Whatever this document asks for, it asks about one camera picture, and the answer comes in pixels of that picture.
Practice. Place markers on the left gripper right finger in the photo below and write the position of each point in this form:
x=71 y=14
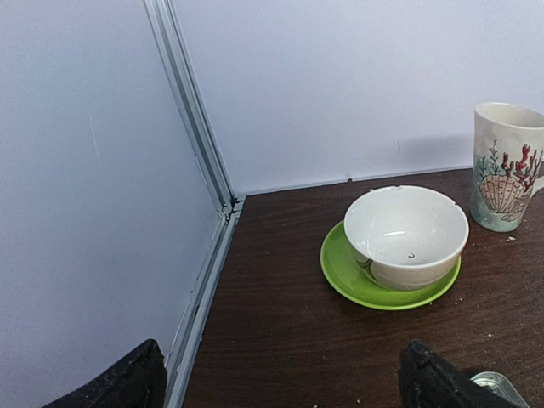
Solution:
x=426 y=379

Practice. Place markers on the bunny print tin lid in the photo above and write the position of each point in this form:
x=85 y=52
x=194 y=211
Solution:
x=501 y=386

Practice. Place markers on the left aluminium frame post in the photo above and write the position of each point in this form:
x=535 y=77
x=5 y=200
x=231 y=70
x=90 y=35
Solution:
x=182 y=80

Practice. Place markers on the green saucer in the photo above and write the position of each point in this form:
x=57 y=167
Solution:
x=354 y=283

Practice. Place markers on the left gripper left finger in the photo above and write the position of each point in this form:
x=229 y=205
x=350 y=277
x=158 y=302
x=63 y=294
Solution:
x=139 y=379

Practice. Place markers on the white bowl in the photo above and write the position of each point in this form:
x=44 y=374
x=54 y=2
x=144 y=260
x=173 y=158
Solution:
x=407 y=237

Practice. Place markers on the tall coral print mug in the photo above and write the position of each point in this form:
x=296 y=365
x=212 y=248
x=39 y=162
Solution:
x=507 y=160

